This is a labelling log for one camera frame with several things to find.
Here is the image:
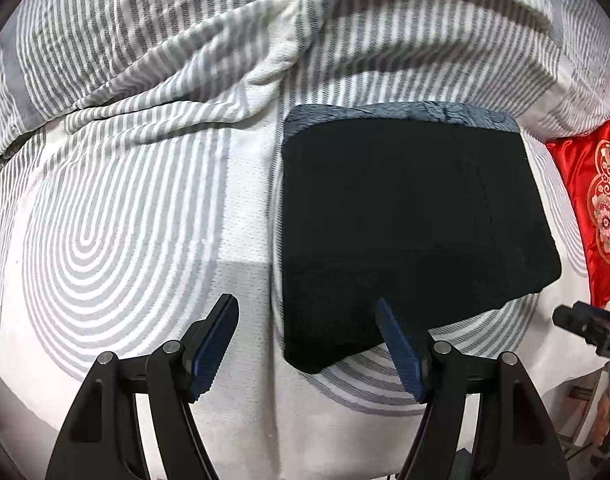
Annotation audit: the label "red embroidered satin pillow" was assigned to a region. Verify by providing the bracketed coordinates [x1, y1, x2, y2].
[546, 119, 610, 308]

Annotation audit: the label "white bedsheet with grey arcs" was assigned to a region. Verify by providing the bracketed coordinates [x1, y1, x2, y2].
[0, 104, 610, 480]

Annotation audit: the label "person's right hand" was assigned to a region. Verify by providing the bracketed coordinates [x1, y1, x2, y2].
[590, 391, 610, 457]

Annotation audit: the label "black shorts with patterned waistband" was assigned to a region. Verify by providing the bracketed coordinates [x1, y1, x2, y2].
[279, 102, 561, 374]

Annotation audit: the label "grey striped white blanket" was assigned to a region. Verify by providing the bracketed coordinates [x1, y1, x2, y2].
[0, 0, 610, 162]

